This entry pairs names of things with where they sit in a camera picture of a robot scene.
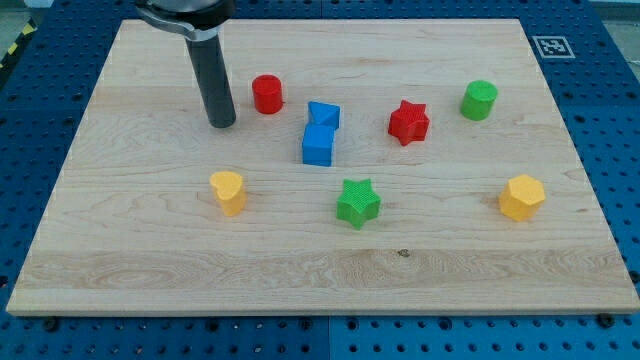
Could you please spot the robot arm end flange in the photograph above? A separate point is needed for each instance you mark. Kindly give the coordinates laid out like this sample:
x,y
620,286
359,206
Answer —
x,y
195,20

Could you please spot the green star block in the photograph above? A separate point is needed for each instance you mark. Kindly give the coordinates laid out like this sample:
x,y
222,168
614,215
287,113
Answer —
x,y
358,203

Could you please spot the red star block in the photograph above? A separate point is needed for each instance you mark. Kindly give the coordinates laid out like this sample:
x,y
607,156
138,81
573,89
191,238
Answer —
x,y
409,122

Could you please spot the blue cube block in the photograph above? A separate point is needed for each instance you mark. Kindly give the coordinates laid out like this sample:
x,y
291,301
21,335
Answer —
x,y
317,145

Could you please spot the wooden board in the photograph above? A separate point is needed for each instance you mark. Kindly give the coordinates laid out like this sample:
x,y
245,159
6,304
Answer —
x,y
133,227

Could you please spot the blue triangle block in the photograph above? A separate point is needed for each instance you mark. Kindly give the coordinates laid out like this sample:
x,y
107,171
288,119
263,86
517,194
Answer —
x,y
324,114

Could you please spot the yellow heart block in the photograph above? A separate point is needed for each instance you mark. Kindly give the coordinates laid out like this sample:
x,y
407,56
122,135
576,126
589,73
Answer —
x,y
229,190

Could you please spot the red cylinder block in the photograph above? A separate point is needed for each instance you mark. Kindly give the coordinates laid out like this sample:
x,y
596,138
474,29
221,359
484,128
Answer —
x,y
267,94

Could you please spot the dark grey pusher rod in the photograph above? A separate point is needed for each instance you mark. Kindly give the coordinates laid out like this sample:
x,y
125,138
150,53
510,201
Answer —
x,y
209,68

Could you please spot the green cylinder block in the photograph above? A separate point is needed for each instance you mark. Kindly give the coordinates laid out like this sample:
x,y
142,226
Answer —
x,y
478,100

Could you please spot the yellow hexagon block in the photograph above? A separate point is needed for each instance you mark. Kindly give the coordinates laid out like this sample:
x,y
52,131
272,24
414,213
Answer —
x,y
521,197

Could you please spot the white fiducial marker tag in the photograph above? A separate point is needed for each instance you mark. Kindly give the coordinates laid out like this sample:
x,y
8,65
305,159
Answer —
x,y
553,47

